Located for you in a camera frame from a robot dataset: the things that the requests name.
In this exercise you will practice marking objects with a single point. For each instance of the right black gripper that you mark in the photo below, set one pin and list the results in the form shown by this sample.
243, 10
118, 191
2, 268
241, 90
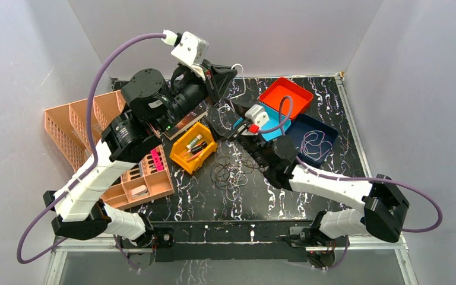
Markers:
219, 134

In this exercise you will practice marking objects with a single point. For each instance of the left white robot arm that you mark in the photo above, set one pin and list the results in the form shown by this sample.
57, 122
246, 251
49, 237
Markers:
151, 104

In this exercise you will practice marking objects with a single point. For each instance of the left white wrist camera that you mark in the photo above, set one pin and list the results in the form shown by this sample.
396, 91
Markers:
190, 51

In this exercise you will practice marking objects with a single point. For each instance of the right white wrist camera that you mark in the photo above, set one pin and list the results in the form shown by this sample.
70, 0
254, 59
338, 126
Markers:
257, 117

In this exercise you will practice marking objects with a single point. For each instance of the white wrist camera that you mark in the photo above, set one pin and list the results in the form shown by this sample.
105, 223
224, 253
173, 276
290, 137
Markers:
190, 51
257, 117

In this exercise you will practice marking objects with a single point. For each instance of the yellow plastic bin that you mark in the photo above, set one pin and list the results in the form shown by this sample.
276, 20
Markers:
179, 153

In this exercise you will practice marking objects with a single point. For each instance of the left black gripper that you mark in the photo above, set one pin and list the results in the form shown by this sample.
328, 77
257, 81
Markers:
211, 82

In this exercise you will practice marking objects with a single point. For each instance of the white tape dispenser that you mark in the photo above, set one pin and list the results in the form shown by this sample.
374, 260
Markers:
139, 192

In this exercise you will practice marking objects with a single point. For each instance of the orange square tray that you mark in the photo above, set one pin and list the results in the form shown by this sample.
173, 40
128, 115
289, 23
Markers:
282, 87

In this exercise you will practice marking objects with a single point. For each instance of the green white glue stick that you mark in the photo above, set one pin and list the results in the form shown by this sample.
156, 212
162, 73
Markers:
194, 141

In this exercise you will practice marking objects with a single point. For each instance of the dark paperback book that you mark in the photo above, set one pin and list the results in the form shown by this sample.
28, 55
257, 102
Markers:
185, 124

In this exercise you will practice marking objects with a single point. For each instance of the navy square tray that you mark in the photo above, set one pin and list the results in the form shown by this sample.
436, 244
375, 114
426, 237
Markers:
312, 138

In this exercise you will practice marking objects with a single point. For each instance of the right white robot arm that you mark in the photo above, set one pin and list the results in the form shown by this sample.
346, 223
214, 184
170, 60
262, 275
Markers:
376, 206

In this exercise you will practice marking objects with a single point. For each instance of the peach plastic file organizer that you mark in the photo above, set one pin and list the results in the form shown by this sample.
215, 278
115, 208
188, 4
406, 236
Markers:
65, 125

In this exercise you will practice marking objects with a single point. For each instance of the black marker in bin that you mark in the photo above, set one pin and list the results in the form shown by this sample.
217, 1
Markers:
198, 148

